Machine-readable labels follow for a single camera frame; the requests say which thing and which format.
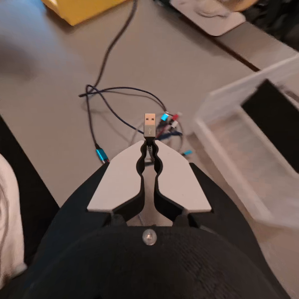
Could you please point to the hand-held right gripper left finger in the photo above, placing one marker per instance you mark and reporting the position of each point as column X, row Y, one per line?
column 116, row 186

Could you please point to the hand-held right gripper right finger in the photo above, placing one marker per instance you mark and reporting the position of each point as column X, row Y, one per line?
column 182, row 186

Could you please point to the clear plastic bin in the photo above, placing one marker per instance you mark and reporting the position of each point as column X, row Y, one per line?
column 233, row 151

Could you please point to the yellow plastic bin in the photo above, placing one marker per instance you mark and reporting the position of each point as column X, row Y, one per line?
column 81, row 9

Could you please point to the white t-shirt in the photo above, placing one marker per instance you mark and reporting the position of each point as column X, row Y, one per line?
column 9, row 210

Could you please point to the white card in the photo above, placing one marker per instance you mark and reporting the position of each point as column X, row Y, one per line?
column 210, row 21

